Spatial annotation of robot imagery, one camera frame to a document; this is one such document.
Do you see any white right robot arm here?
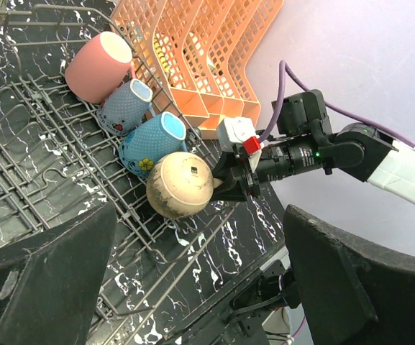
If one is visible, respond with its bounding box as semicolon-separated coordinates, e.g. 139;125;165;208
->
211;90;415;205

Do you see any orange plastic file organizer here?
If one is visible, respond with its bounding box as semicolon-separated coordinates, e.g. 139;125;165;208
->
111;0;283;139

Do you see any tan brown mug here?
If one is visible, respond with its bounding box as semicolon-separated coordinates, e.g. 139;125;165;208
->
146;152;223;219

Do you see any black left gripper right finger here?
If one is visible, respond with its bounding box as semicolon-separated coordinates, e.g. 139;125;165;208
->
283;205;415;344

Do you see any grey wire dish rack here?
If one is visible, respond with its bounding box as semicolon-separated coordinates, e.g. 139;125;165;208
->
0;1;234;344

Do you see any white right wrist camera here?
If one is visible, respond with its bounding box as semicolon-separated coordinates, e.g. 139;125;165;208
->
216;116;264;173

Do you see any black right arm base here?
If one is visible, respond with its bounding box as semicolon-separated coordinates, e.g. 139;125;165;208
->
227;260;301;343

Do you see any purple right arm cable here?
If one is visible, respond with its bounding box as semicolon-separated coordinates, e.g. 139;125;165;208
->
259;59;415;163

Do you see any small grey-blue heart mug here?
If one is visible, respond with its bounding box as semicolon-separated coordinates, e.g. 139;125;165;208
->
96;78;155;137

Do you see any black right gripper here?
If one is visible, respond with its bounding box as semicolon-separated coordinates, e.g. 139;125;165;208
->
210;89;393;202

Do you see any teal floral mug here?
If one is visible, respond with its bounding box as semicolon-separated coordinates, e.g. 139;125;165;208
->
118;111;188;178

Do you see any pink mug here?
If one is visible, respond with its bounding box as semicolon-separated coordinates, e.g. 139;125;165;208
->
65;31;132;104

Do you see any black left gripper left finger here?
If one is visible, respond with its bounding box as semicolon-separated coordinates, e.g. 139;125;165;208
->
0;203;117;344

